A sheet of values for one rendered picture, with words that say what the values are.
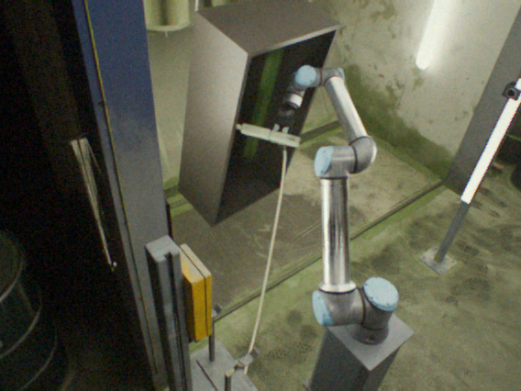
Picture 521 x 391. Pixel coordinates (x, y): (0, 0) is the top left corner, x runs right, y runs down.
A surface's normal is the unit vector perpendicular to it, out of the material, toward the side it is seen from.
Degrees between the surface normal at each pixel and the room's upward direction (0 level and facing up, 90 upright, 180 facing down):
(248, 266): 0
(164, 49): 57
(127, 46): 90
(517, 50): 90
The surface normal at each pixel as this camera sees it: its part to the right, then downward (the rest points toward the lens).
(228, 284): 0.06, -0.75
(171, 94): 0.55, 0.06
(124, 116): 0.61, 0.55
